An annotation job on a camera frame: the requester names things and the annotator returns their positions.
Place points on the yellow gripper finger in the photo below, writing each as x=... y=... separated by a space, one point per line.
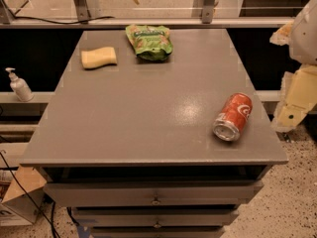
x=298 y=96

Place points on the green rice chip bag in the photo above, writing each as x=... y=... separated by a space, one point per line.
x=150 y=42

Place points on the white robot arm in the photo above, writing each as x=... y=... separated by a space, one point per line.
x=300 y=35

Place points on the red soda can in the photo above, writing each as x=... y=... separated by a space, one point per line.
x=232 y=119

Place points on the grey drawer cabinet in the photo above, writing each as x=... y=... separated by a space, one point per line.
x=130 y=149

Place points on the yellow sponge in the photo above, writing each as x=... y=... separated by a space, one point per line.
x=99 y=57

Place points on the white pump dispenser bottle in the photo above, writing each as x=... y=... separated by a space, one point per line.
x=19 y=86

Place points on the cardboard box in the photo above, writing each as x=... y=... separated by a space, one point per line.
x=19 y=205

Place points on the left metal bracket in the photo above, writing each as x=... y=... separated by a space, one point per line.
x=87 y=9

